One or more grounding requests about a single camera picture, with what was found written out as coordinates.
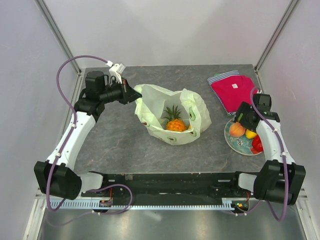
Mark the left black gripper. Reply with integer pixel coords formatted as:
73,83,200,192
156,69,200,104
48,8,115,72
99,77,142,105

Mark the pale green plastic bag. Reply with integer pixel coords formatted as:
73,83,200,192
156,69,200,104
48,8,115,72
134,84,212,145

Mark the small pineapple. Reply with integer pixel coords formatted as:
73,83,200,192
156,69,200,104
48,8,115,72
164,105,187,132

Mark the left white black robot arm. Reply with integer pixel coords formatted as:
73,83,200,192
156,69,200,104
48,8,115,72
34,71,142,200

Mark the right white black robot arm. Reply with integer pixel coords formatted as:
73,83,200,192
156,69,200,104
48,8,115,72
229,92,306,205

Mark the peach fruit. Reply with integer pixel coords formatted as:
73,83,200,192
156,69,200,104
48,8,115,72
229,122,246,138

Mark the yellow bell pepper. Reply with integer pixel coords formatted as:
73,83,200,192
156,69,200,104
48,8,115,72
245,129,258,139

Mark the red folded shirt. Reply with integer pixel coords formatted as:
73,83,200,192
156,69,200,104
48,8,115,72
211,76,261,112

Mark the patterned ceramic plate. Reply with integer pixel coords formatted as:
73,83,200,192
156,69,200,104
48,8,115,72
224,120,263,156

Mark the red bell pepper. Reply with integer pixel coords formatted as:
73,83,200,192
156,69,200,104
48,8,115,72
250,135,264,154

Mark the blue white striped shirt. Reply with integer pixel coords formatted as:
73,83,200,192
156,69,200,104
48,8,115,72
207,70,251,116

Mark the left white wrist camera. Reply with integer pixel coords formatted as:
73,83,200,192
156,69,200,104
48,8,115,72
109,63,126,84

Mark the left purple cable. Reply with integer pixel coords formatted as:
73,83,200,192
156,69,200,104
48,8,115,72
46,55,115,212

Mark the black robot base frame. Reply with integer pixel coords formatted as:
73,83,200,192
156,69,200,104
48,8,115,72
80,169,258,208

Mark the right aluminium frame post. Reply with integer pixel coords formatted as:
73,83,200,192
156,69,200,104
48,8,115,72
254,0,300,73

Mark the aluminium frame post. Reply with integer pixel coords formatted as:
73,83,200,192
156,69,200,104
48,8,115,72
34,0,74,59
254,0,300,73

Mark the light blue cable duct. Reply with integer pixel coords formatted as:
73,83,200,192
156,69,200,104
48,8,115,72
59,197,247,211

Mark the left aluminium frame post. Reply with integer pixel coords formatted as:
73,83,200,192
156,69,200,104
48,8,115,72
34,0,74,59

